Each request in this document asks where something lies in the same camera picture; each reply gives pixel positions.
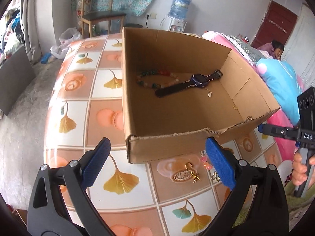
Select white plastic bag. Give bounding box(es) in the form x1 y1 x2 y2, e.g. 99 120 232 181
50 27 82 59

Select wooden chair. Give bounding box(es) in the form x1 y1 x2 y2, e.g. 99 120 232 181
80 0 127 38

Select pink orange bead bracelet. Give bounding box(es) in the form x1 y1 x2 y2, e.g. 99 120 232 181
200 154 214 171

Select blue water bottle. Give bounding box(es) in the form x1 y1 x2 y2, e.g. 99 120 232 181
168 0 192 21

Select purple kids smartwatch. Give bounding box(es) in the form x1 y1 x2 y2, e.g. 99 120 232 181
155 70 223 98

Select dark red door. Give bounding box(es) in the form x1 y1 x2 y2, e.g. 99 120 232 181
251 1 297 48

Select brown cardboard box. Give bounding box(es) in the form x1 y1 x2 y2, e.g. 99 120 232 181
122 28 280 164

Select gold ring earring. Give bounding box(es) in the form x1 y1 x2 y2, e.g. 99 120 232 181
185 162 193 171

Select patterned table cover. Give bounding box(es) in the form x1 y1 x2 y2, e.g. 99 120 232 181
44 28 281 235

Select blue pillow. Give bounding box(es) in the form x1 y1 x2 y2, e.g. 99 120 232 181
256 59 303 126

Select white water dispenser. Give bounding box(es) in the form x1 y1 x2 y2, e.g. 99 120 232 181
161 16 187 33

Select pink floral blanket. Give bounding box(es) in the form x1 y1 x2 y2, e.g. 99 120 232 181
201 30 315 185

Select person right hand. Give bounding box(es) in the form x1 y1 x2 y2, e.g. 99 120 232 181
292 152 314 188

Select person lying in bed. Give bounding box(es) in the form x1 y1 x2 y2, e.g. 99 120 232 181
257 40 284 61

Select oval rhinestone gold pendant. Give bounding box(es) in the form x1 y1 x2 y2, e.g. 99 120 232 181
171 169 195 183

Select multicolour bead bracelet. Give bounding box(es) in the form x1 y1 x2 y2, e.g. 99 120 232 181
135 69 180 90

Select dark grey cabinet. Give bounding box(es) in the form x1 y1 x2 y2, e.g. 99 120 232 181
0 45 36 116

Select grey curtain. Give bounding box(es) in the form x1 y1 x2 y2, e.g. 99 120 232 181
20 0 42 64

